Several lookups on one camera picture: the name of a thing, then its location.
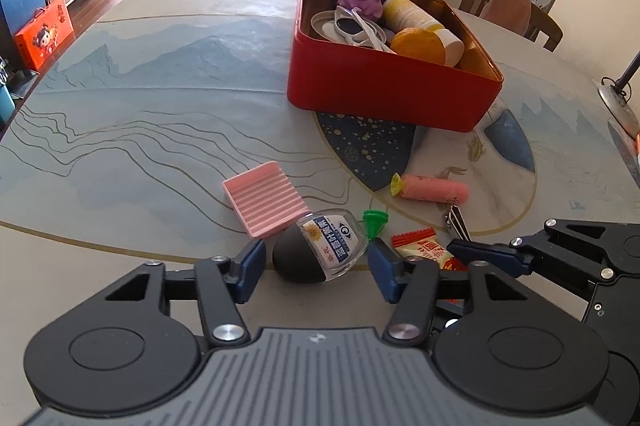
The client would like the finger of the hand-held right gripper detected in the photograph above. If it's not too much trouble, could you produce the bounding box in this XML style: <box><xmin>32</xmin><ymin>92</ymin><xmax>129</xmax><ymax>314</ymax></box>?
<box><xmin>446</xmin><ymin>218</ymin><xmax>640</xmax><ymax>307</ymax></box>

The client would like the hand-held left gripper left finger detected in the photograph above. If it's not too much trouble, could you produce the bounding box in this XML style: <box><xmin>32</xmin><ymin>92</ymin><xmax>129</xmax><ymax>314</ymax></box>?
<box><xmin>92</xmin><ymin>238</ymin><xmax>267</xmax><ymax>349</ymax></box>

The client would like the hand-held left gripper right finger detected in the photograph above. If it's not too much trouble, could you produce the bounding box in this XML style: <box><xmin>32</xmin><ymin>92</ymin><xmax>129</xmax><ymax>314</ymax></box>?
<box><xmin>367</xmin><ymin>240</ymin><xmax>523</xmax><ymax>348</ymax></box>

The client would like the red snack packet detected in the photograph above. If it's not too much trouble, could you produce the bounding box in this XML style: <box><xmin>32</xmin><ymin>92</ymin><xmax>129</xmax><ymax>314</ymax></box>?
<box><xmin>390</xmin><ymin>228</ymin><xmax>468</xmax><ymax>271</ymax></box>

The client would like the clear eye drop bottle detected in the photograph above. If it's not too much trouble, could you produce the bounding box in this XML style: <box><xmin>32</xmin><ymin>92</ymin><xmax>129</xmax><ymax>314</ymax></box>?
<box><xmin>296</xmin><ymin>209</ymin><xmax>390</xmax><ymax>279</ymax></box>

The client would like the red tin box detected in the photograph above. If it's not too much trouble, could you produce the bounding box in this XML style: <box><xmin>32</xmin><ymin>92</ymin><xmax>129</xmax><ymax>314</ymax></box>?
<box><xmin>286</xmin><ymin>0</ymin><xmax>505</xmax><ymax>134</ymax></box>

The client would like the orange fruit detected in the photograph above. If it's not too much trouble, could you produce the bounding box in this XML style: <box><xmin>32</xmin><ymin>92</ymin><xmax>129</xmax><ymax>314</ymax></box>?
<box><xmin>390</xmin><ymin>27</ymin><xmax>447</xmax><ymax>65</ymax></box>

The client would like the white and yellow bottle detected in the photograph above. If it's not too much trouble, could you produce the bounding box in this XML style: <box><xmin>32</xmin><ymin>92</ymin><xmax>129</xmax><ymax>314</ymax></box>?
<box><xmin>382</xmin><ymin>0</ymin><xmax>465</xmax><ymax>67</ymax></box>

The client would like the purple plush toy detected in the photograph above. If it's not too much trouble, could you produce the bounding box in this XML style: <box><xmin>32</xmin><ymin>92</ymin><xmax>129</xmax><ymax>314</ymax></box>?
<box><xmin>336</xmin><ymin>0</ymin><xmax>385</xmax><ymax>20</ymax></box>

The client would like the metal nail clipper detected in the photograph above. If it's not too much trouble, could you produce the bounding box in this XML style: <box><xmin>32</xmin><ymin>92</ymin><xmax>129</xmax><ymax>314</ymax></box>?
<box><xmin>442</xmin><ymin>204</ymin><xmax>472</xmax><ymax>241</ymax></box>

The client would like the pink ribbed soap dish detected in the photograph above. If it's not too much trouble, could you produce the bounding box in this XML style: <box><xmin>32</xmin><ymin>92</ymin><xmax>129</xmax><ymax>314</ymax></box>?
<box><xmin>222</xmin><ymin>161</ymin><xmax>311</xmax><ymax>239</ymax></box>

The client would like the pink candy roll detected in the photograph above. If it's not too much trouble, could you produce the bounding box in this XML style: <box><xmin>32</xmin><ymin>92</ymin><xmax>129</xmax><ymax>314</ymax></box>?
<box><xmin>390</xmin><ymin>172</ymin><xmax>471</xmax><ymax>205</ymax></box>

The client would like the printed table mat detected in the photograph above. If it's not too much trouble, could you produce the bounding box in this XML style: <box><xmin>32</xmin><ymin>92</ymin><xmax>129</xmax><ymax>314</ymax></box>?
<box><xmin>0</xmin><ymin>0</ymin><xmax>640</xmax><ymax>267</ymax></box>

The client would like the lamp base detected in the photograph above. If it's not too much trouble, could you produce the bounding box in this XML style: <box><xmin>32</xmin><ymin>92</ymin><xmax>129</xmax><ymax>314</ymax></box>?
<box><xmin>598</xmin><ymin>50</ymin><xmax>640</xmax><ymax>139</ymax></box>

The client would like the wooden chair with towel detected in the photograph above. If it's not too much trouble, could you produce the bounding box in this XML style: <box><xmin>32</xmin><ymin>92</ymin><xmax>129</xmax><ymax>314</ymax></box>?
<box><xmin>459</xmin><ymin>0</ymin><xmax>564</xmax><ymax>52</ymax></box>

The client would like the pink towel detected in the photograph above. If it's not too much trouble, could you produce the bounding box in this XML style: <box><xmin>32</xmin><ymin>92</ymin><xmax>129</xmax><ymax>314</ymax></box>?
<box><xmin>480</xmin><ymin>0</ymin><xmax>533</xmax><ymax>37</ymax></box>

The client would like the teal trash bin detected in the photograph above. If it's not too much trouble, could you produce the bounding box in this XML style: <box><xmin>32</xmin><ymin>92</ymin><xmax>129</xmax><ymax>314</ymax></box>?
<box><xmin>0</xmin><ymin>80</ymin><xmax>17</xmax><ymax>127</ymax></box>

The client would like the orange gift box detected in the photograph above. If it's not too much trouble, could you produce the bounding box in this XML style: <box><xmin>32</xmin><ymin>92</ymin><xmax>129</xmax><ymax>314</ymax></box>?
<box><xmin>14</xmin><ymin>0</ymin><xmax>76</xmax><ymax>71</ymax></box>

